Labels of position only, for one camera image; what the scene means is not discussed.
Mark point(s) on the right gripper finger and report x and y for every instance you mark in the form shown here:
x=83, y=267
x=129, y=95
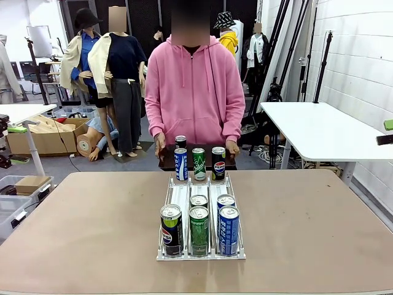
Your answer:
x=388, y=124
x=384, y=139

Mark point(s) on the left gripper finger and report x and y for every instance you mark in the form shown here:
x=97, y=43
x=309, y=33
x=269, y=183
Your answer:
x=17, y=129
x=18, y=159

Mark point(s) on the dark brown serving tray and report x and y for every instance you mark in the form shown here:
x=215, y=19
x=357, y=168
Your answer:
x=167, y=159

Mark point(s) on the black Pepsi can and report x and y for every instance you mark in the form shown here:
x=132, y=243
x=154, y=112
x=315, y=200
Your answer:
x=172, y=230
x=218, y=166
x=180, y=142

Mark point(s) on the person's left forearm pink sleeve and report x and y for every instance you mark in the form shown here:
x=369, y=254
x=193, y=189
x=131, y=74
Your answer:
x=235, y=123

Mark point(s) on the person's right forearm pink sleeve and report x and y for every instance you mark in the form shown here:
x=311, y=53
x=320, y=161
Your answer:
x=155, y=120

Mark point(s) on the person in pink hoodie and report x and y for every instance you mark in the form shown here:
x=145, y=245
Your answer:
x=193, y=92

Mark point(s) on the person's right hand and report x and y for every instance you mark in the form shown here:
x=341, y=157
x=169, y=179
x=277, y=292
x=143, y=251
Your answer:
x=160, y=144

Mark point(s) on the person's left hand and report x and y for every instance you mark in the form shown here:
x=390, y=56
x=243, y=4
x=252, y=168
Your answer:
x=232, y=149

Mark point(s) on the white height-adjustable desk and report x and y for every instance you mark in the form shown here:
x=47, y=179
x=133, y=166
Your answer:
x=21, y=112

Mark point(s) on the clear bin with box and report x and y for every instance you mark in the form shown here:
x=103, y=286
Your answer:
x=6, y=182

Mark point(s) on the large open cardboard box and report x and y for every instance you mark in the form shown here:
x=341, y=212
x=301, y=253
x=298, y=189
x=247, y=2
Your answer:
x=40, y=143

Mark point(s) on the small flat cardboard box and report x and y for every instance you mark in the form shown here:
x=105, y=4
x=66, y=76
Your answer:
x=32, y=182

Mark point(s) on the large clear plastic bin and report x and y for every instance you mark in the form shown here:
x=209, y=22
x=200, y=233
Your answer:
x=12, y=215

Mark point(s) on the mannequin in grey hoodie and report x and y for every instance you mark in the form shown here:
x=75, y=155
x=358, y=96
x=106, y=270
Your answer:
x=5, y=73

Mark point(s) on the large white side table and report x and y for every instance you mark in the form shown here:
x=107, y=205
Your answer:
x=322, y=132

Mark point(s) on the mannequin torso in blue shirt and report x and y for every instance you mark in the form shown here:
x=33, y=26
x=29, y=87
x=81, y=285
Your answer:
x=95, y=138

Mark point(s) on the black light stand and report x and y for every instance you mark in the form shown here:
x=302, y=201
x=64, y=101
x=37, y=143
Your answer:
x=323, y=67

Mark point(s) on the white board on stand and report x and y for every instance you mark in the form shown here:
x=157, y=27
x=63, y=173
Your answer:
x=40, y=40

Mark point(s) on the mannequin with black hat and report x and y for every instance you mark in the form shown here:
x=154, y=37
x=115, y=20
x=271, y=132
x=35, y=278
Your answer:
x=87, y=52

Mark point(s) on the black leaning stand poles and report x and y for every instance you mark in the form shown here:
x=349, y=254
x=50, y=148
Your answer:
x=295, y=40

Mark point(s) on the mannequin with navy top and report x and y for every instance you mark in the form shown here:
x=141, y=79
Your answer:
x=126, y=61

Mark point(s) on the blue Pocari Sweat can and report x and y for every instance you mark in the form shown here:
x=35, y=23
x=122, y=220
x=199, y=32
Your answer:
x=225, y=199
x=181, y=166
x=228, y=230

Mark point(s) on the white can dispenser rack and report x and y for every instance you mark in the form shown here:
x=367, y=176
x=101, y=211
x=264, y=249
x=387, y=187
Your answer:
x=215, y=187

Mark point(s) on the mannequin in yellow hoodie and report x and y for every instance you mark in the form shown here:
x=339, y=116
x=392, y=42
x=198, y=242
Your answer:
x=228, y=40

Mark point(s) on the green Chilsung cider can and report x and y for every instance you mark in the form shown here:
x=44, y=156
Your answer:
x=199, y=166
x=199, y=200
x=199, y=230

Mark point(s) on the black camera on tripod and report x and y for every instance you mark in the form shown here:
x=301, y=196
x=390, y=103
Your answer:
x=274, y=93

